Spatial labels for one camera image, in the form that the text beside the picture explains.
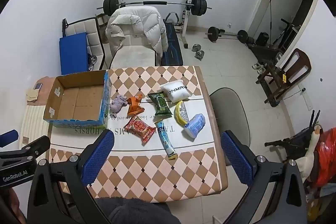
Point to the white tufted bench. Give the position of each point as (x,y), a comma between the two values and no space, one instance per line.
(95,48)

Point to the red plastic bag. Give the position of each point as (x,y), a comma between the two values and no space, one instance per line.
(326,157)

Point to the white goose plush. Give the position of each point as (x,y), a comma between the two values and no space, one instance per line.
(308,165)

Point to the checkered tablecloth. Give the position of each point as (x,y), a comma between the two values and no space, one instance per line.
(144,171)

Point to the yellow silver scouring sponge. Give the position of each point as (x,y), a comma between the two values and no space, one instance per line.
(180,114)

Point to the white packaged pillow pack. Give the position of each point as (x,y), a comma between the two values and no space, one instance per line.
(176,91)

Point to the purple plush cloth toy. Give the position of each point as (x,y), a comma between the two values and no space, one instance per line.
(117,103)

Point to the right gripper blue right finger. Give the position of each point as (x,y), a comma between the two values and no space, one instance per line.
(287,203)

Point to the chrome dumbbells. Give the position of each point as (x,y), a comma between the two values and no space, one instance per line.
(199,53)

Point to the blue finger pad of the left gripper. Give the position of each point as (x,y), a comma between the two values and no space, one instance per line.
(8,138)

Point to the open cardboard box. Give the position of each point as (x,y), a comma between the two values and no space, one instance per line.
(79,100)

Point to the long barbell on rack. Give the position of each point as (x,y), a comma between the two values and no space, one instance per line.
(197,7)

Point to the short barbell on floor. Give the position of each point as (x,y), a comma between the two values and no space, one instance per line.
(214,33)

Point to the light blue long snack bar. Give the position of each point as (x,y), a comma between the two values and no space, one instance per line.
(164,138)

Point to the green snack packet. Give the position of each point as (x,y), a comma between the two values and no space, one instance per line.
(161,108)

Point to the blue white tissue pack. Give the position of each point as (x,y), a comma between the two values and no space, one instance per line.
(195,125)

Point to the white puffer jacket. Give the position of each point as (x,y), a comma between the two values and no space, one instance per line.
(145,21)

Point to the small blue card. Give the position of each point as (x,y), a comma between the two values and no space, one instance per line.
(38,86)

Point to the beige paper piece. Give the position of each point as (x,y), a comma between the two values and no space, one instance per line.
(32,95)

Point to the blue black weight bench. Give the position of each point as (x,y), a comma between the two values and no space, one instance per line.
(173,55)

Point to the white padded chair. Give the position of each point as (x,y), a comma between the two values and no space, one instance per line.
(134,52)

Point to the grey plastic chair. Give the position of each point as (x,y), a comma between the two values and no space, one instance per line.
(230,115)

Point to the red snack bag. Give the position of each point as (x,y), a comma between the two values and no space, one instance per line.
(137,126)

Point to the blue folded mat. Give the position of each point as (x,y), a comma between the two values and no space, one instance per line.
(73,54)

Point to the orange snack bag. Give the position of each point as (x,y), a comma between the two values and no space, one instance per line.
(134,105)

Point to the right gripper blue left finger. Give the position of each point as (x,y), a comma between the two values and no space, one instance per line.
(57,186)

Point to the dark wooden chair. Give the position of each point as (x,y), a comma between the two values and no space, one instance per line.
(276,81)

